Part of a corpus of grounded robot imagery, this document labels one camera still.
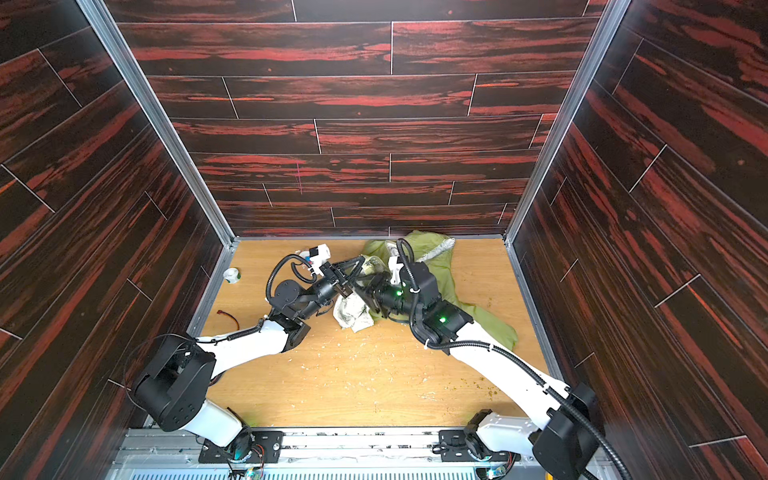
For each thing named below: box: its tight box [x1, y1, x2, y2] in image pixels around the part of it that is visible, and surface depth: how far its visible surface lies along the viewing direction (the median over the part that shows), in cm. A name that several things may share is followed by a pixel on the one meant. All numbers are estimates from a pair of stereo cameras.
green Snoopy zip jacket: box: [335, 230, 518, 351], surface depth 62 cm
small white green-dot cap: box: [223, 267, 241, 284], surface depth 109 cm
